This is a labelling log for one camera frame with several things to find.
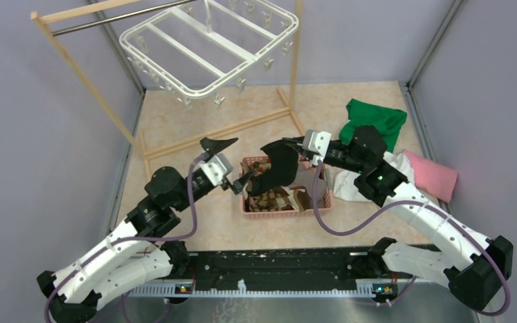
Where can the brown striped sock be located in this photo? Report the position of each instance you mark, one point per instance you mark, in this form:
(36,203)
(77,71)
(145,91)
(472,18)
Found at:
(280,198)

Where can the pink cloth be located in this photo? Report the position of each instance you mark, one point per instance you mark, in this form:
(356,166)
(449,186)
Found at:
(436,179)

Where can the pink plastic basket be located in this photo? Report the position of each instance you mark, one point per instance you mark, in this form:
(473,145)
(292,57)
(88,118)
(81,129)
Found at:
(328,198)

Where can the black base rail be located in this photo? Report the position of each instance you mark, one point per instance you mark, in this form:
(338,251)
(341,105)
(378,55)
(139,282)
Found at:
(309,270)

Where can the grey cloth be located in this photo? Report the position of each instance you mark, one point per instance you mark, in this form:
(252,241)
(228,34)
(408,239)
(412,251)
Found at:
(314,185)

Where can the white clip hanger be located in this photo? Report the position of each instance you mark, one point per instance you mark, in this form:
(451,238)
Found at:
(197,49)

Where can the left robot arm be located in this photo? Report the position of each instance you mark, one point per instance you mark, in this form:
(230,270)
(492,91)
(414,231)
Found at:
(146,245)

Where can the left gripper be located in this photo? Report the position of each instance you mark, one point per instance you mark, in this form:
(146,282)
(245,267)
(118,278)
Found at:
(213,147)

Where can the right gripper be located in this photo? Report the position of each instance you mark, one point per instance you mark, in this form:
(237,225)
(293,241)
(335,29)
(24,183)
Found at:
(297,140)

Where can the metal rack rod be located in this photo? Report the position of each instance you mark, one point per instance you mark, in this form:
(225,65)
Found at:
(119,17)

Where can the wooden drying rack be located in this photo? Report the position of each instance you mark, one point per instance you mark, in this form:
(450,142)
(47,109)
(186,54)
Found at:
(288,100)

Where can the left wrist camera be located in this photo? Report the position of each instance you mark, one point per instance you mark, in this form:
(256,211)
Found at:
(217,169)

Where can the green cloth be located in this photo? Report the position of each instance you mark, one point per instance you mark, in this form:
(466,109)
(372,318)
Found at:
(387,121)

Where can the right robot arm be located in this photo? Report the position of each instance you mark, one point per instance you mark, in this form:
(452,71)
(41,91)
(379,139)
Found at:
(472,266)

